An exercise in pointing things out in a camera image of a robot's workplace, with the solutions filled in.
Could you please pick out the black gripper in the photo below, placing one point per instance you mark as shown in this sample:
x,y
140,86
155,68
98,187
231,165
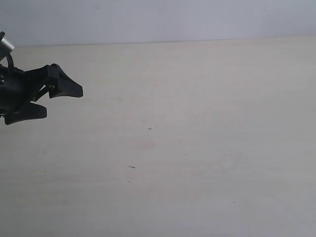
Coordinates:
x,y
19,90

